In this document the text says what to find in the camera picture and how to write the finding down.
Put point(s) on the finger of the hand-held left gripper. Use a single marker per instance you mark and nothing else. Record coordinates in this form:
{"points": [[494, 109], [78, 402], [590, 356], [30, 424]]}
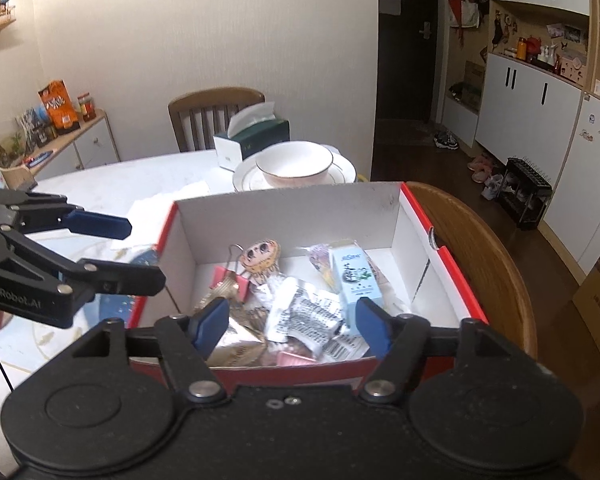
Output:
{"points": [[100, 225], [130, 280]]}

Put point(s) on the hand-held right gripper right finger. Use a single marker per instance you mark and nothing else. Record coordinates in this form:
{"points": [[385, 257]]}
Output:
{"points": [[375, 330]]}

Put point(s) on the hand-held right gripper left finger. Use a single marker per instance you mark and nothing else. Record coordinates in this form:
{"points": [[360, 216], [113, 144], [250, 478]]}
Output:
{"points": [[210, 325]]}

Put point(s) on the gold foil packet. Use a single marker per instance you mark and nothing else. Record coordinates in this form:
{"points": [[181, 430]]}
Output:
{"points": [[242, 340]]}

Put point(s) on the pink binder clip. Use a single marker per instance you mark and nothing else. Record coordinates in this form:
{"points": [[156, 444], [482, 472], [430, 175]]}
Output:
{"points": [[225, 280]]}

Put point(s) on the light blue carton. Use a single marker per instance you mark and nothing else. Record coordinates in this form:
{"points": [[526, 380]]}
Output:
{"points": [[352, 275]]}

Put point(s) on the silver foil pouch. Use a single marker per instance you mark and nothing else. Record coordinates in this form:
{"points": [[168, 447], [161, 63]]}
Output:
{"points": [[305, 315]]}

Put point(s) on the pink ribbed tray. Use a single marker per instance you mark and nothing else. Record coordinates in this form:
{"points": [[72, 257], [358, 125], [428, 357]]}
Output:
{"points": [[295, 358]]}

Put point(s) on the red cardboard box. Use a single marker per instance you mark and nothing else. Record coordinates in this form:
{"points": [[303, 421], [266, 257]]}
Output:
{"points": [[280, 374]]}

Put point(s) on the pink printed snack packet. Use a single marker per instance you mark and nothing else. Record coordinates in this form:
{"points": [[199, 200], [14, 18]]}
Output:
{"points": [[320, 260]]}

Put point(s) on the white blue patterned desktop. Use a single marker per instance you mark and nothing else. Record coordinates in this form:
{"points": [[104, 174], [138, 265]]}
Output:
{"points": [[105, 180]]}

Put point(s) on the white paper sheet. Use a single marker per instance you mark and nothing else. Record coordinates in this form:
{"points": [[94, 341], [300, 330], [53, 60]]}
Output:
{"points": [[150, 205]]}

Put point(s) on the white sideboard cabinet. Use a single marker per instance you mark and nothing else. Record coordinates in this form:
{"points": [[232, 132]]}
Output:
{"points": [[95, 145]]}

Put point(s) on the beige paper box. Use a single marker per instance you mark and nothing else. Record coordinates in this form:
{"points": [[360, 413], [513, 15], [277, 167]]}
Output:
{"points": [[17, 177]]}

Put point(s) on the dark jar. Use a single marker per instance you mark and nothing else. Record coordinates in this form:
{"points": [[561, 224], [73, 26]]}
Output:
{"points": [[42, 135]]}

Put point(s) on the glass terrarium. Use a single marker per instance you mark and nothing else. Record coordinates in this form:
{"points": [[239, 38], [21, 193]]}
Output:
{"points": [[7, 152]]}

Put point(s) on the red sauce jar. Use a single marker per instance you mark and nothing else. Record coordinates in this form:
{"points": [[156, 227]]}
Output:
{"points": [[86, 107]]}

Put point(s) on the orange snack bag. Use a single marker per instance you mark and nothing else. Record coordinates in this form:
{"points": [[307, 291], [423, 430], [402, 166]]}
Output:
{"points": [[60, 107]]}

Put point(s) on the curved back wooden chair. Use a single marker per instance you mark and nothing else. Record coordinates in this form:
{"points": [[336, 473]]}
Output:
{"points": [[485, 270]]}

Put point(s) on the white bowl on plates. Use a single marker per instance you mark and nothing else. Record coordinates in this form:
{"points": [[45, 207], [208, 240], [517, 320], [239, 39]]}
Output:
{"points": [[342, 170]]}

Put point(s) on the slatted wooden chair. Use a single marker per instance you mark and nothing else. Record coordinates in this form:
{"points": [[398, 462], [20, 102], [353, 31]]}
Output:
{"points": [[205, 97]]}

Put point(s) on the green white tissue box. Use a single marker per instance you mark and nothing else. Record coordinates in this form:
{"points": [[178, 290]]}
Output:
{"points": [[260, 135]]}

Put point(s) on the white shoes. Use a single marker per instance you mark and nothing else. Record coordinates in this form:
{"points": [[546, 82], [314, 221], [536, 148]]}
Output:
{"points": [[492, 187]]}

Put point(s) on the pink slippers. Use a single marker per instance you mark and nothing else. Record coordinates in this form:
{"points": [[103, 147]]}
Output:
{"points": [[480, 167]]}

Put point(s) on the black shoe rack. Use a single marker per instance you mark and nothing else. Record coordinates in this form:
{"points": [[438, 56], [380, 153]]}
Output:
{"points": [[525, 195]]}

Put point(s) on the grey sneakers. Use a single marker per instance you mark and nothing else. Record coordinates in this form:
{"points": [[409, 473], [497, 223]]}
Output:
{"points": [[446, 139]]}

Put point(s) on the small figurine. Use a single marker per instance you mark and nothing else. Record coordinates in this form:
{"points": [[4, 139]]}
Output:
{"points": [[7, 10]]}

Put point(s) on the dark door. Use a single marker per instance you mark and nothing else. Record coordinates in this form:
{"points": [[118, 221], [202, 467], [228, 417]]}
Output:
{"points": [[410, 85]]}

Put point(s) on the white refrigerator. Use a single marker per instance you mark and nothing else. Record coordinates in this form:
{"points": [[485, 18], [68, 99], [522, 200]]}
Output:
{"points": [[595, 170]]}

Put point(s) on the red hanging bag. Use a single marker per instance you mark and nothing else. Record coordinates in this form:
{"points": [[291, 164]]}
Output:
{"points": [[462, 10]]}

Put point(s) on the white wall cabinet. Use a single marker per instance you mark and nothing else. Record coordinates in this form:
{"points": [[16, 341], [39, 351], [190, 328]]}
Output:
{"points": [[520, 100]]}

